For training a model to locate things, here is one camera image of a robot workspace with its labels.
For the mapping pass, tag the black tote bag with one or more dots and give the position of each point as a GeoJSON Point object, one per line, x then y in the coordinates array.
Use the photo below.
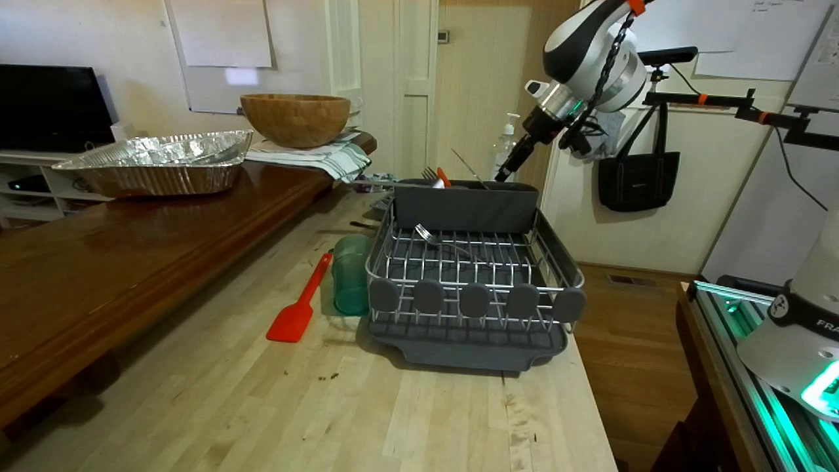
{"type": "Point", "coordinates": [635, 183]}

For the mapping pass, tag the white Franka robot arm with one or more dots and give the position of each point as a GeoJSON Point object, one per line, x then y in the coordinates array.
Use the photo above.
{"type": "Point", "coordinates": [593, 42]}

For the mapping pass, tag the brown wooden table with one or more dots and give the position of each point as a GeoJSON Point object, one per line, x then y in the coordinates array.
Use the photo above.
{"type": "Point", "coordinates": [133, 251]}

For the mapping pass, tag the red silicone spatula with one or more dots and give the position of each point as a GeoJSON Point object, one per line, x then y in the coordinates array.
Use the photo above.
{"type": "Point", "coordinates": [292, 320]}

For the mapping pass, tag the wooden bowl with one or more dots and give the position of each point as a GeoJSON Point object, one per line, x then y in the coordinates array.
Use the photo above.
{"type": "Point", "coordinates": [294, 122]}

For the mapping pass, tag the wall whiteboard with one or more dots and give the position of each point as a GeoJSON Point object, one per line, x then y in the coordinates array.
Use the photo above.
{"type": "Point", "coordinates": [752, 35]}

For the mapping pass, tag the aluminium foil tray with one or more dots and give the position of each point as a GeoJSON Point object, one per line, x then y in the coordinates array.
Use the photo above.
{"type": "Point", "coordinates": [153, 161]}

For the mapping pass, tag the grey dish rack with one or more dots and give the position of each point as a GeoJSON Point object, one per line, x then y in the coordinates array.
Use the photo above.
{"type": "Point", "coordinates": [472, 335]}

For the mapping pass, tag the black monitor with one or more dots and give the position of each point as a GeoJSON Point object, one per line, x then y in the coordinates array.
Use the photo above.
{"type": "Point", "coordinates": [53, 109]}

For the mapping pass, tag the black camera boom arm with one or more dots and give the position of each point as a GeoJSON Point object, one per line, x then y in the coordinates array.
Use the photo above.
{"type": "Point", "coordinates": [770, 116]}

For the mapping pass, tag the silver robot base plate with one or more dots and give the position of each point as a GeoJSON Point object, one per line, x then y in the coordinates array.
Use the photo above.
{"type": "Point", "coordinates": [787, 358]}

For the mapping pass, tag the floor vent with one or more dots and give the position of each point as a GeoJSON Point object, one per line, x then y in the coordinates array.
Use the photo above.
{"type": "Point", "coordinates": [630, 282]}

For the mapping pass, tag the silver fork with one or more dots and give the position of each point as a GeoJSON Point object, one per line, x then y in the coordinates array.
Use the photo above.
{"type": "Point", "coordinates": [423, 234]}

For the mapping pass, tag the striped dish towel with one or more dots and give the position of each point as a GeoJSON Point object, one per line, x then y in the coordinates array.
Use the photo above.
{"type": "Point", "coordinates": [324, 157]}

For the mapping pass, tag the white shelf unit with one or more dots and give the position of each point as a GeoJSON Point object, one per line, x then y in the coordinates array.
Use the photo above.
{"type": "Point", "coordinates": [35, 186]}

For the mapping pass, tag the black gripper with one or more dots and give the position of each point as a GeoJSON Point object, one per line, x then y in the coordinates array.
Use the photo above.
{"type": "Point", "coordinates": [559, 130]}

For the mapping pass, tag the aluminium robot stand frame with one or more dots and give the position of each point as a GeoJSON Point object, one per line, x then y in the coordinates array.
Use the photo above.
{"type": "Point", "coordinates": [743, 421]}

